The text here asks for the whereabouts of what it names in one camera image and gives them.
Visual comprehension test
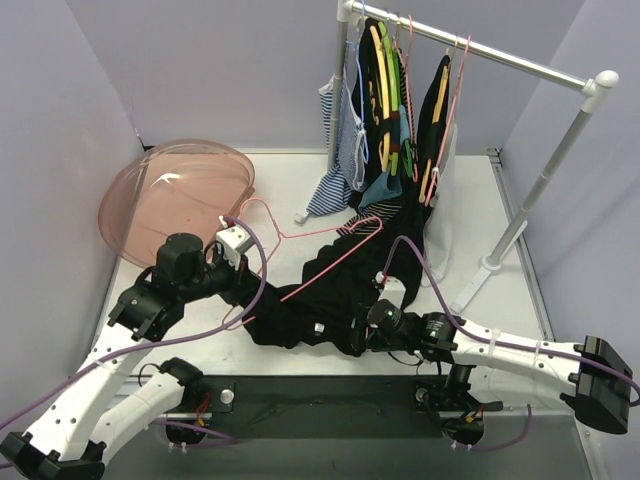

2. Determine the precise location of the black hanging garment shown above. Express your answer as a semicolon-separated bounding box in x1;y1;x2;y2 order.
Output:
299;18;451;314

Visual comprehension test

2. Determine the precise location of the white clothes rack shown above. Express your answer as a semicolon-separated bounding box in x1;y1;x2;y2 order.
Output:
293;0;621;314

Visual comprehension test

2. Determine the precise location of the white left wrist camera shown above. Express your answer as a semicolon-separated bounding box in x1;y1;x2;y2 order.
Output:
215;216;254;271

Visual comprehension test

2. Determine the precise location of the teal garment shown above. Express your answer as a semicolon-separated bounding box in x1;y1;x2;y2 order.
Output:
358;172;402;211

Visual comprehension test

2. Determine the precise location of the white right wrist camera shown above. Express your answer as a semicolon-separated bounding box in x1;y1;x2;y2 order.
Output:
374;272;406;308

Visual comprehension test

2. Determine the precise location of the yellow hanger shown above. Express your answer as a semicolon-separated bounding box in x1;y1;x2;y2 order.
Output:
369;26;391;172
417;54;451;204

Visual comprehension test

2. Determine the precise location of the blue white striped top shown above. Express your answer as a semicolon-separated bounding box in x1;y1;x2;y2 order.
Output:
306;45;367;217

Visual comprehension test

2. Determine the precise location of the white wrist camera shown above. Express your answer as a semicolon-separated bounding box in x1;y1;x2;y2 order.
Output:
374;272;406;308
215;216;254;271

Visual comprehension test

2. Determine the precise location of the aluminium frame rail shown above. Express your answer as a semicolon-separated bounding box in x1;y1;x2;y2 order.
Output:
157;375;567;418

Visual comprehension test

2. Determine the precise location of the green hanger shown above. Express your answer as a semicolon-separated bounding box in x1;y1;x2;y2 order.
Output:
378;22;414;180

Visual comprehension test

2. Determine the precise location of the black multicolour striped garment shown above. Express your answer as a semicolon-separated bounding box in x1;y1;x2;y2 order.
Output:
337;198;403;236

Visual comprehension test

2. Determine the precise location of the pink translucent plastic basin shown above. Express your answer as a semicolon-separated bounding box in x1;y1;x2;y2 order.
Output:
98;139;255;268

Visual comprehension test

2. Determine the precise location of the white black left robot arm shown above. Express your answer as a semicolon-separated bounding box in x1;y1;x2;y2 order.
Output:
1;224;259;479

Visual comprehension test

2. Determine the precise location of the light blue hanger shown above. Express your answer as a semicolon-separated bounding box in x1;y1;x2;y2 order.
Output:
353;11;369;164

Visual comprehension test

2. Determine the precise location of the black tank top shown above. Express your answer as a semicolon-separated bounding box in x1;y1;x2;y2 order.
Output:
239;269;381;359

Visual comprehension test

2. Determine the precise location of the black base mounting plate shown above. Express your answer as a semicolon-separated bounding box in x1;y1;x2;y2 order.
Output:
169;403;490;440

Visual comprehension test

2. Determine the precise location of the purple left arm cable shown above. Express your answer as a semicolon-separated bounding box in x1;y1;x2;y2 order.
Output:
0;214;269;446

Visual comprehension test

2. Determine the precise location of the pink wire hanger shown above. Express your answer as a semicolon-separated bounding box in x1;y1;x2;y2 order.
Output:
239;197;382;302

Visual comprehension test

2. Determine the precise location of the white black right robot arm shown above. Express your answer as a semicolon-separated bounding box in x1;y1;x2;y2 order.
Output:
349;299;633;435

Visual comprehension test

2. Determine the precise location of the pink hanger with garment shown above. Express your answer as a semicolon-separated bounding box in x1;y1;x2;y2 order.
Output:
420;36;471;207

